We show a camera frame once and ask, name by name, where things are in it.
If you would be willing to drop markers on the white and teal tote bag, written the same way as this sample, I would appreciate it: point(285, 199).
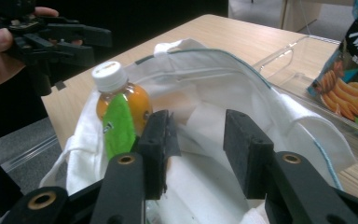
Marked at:
point(217, 90)

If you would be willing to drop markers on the blue potato chip bag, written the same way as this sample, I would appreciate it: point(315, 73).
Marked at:
point(351, 81)

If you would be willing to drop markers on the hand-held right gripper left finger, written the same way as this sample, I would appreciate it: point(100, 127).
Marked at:
point(152, 149)

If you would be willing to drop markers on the orange juice bottle white cap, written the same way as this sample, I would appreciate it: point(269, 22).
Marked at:
point(136, 99)

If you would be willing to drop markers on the clear plastic tray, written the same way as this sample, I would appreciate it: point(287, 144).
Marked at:
point(298, 62)

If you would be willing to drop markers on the aluminium floor rail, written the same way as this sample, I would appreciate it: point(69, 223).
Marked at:
point(31, 154)

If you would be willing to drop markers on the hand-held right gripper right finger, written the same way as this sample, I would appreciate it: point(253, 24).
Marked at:
point(248, 152)

